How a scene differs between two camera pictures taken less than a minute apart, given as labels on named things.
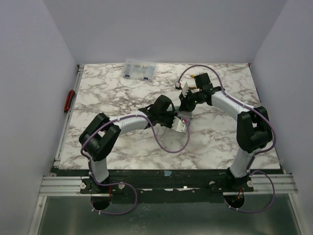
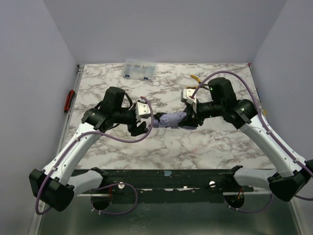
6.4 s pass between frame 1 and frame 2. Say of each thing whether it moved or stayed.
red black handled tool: stayed
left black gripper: moved
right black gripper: moved
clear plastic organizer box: stayed
